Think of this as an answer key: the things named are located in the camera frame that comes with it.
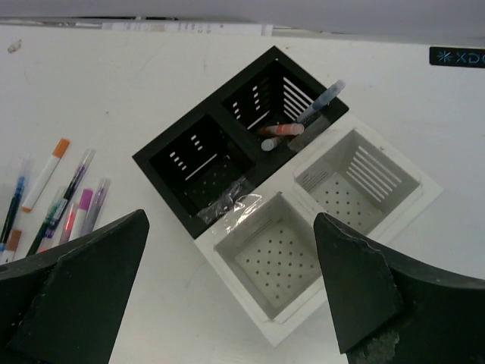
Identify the brown capped white marker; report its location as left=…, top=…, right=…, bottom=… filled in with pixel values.
left=1, top=229, right=22, bottom=265

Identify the purple barcode pen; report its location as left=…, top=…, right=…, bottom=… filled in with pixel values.
left=45, top=149, right=95, bottom=238

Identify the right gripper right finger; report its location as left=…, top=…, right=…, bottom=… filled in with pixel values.
left=313, top=213, right=484, bottom=363

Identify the orange highlighter pen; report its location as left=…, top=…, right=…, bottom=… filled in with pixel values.
left=258, top=123, right=305, bottom=137

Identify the clear adhesive tape piece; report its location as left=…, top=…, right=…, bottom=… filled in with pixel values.
left=196, top=177, right=264, bottom=235

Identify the blue pen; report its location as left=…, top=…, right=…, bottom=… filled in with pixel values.
left=1, top=159, right=31, bottom=253
left=296, top=80, right=346, bottom=124

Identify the dark green pen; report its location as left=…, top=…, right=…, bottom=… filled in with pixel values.
left=27, top=186, right=66, bottom=256

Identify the small white scrap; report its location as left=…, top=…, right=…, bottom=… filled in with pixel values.
left=7, top=39, right=22, bottom=54

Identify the right blue table label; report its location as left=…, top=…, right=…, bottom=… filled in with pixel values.
left=429, top=46, right=485, bottom=69

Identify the mauve pen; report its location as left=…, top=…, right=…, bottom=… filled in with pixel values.
left=81, top=178, right=111, bottom=236

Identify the orange capped white marker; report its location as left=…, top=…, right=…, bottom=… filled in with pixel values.
left=20, top=138, right=70, bottom=213

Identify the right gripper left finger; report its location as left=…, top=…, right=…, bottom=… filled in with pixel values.
left=1, top=209, right=149, bottom=363

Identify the black slotted container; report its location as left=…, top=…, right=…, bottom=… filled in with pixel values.
left=133, top=46, right=327, bottom=239

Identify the white slotted container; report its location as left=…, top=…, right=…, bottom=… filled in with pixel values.
left=196, top=114, right=442, bottom=346

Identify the magenta capped white marker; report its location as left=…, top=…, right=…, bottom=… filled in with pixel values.
left=69, top=189, right=93, bottom=241

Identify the tan pen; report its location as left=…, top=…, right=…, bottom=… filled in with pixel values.
left=58, top=202, right=78, bottom=245

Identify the grey pen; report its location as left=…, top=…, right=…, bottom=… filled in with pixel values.
left=261, top=136, right=282, bottom=152

